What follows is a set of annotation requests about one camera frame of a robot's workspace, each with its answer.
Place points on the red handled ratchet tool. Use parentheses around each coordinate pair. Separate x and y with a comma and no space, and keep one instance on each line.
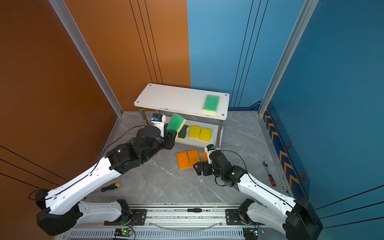
(272,181)

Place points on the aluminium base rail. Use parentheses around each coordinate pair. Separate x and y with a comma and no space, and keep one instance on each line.
(173,222)

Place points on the left green circuit board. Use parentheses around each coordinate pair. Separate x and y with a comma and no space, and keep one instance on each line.
(124,234)

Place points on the green wavy sponge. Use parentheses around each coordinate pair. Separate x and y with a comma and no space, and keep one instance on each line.
(183,132)

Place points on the right aluminium corner post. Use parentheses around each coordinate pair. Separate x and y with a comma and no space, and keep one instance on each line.
(294,39)

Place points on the black screwdriver on rail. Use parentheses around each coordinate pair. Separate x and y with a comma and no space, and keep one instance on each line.
(194,210)

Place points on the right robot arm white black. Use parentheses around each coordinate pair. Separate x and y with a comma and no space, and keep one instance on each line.
(296,219)

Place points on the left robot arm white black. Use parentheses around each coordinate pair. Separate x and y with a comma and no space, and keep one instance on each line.
(64,207)

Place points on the yellow sponge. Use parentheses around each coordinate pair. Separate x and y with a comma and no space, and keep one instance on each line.
(205,135)
(195,132)

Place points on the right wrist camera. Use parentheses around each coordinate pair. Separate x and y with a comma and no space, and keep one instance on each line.
(209,149)

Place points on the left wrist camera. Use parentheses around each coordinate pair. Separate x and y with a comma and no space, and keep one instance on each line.
(159,120)

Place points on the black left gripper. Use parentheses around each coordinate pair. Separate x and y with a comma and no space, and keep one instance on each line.
(169,139)

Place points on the aluminium corner post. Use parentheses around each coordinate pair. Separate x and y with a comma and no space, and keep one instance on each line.
(74,32)
(294,39)

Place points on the orange sponge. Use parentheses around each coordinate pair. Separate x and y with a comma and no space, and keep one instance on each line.
(205,156)
(183,160)
(194,157)

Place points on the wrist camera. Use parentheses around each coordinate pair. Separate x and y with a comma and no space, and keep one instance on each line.
(209,149)
(159,120)

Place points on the light green sponge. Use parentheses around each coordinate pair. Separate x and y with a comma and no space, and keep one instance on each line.
(211,104)
(176,123)

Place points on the white two-tier shelf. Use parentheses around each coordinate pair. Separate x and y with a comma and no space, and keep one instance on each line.
(189,103)

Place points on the green circuit board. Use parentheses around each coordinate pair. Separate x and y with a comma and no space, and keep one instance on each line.
(252,233)
(124,234)

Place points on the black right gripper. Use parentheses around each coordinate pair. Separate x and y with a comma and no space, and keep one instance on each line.
(199,169)

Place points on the left aluminium corner post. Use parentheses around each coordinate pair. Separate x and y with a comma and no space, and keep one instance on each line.
(74,32)

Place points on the orange sponge left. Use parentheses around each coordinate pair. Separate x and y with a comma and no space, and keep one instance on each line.
(183,160)

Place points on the orange sponge middle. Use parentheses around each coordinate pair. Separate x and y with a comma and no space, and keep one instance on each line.
(194,157)

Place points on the right green circuit board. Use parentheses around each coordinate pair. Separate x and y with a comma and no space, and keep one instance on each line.
(252,233)

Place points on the yellow black handled screwdriver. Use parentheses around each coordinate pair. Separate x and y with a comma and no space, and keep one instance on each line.
(111,187)

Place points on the orange sponge right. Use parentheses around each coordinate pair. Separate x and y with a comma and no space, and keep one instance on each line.
(205,156)

